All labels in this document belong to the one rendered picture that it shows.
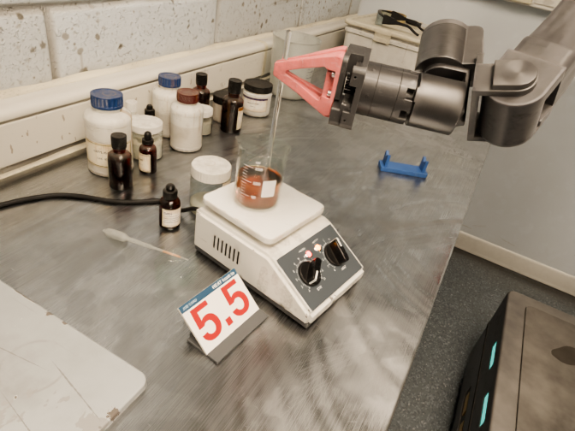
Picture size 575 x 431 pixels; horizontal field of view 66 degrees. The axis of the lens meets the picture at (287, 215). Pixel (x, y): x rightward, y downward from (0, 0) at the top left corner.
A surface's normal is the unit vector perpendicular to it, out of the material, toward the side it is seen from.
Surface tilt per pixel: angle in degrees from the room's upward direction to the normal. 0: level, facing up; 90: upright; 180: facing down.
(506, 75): 37
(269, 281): 90
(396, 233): 0
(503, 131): 126
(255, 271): 90
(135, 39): 90
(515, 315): 0
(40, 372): 0
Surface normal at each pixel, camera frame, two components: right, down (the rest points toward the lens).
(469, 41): -0.28, -0.46
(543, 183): -0.47, 0.43
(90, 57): 0.87, 0.39
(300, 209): 0.17, -0.81
